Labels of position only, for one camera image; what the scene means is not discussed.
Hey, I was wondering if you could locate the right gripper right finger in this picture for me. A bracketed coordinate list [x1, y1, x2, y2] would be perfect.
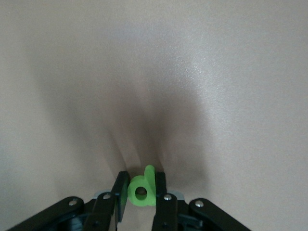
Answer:
[151, 171, 252, 231]

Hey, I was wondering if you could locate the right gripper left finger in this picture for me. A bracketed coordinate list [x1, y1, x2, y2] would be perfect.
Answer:
[7, 171, 131, 231]

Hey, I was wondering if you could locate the green letter p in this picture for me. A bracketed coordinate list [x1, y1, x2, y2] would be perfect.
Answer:
[127, 165, 156, 207]

